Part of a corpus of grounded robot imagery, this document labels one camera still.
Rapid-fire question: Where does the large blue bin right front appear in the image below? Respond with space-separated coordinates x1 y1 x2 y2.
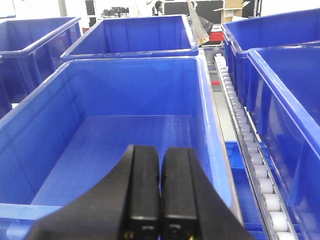
247 46 320 240

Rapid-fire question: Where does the large blue bin right rear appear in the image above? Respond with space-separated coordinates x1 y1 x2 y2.
221 8 320 104

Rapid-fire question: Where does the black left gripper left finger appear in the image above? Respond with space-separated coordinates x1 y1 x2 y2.
25 144 160 240

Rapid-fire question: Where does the large blue bin left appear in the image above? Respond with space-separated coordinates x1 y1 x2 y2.
0 17 81 117

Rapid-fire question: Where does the cardboard box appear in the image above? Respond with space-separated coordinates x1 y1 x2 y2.
213 0 251 23

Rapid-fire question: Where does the roller conveyor track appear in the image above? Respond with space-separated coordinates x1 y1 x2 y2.
214 53 298 240

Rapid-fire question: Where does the large blue bin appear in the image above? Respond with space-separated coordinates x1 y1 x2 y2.
0 56 233 240
247 46 320 240
221 8 320 104
0 17 81 117
61 15 199 62

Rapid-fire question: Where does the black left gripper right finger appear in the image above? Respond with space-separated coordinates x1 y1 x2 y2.
160 147 254 240

